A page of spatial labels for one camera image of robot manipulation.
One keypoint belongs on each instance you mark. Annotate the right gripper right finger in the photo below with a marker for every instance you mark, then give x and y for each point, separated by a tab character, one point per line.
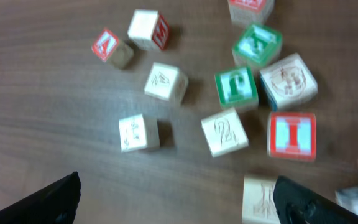
296	204

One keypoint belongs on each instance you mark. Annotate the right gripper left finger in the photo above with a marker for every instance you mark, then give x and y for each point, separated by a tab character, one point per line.
54	204

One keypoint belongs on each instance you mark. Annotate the red I block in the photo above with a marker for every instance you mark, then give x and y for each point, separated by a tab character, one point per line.
292	136

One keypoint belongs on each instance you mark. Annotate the blue number 2 block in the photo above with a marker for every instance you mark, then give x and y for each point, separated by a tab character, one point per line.
224	133

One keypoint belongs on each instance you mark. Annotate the green J block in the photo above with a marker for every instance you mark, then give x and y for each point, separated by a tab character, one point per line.
237	89

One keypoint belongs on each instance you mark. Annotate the wooden block bottom centre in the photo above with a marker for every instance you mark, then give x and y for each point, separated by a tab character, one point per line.
257	204

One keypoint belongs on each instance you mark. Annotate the red edged picture block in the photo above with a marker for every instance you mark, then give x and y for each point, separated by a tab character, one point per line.
138	132

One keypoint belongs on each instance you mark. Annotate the blue edged picture block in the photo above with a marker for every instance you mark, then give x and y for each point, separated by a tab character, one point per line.
288	83

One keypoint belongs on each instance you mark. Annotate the green letter block upper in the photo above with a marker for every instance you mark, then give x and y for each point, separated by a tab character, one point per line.
257	47

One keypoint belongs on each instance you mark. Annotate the red bottom picture block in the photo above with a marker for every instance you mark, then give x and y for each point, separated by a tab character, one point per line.
167	83

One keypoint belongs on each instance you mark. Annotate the red A block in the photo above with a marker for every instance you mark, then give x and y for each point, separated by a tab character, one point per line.
111	49

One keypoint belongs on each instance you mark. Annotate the red M block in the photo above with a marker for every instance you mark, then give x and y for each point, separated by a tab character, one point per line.
245	12

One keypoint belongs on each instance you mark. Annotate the plain wooden block top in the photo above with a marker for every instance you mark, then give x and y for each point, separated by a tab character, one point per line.
149	30

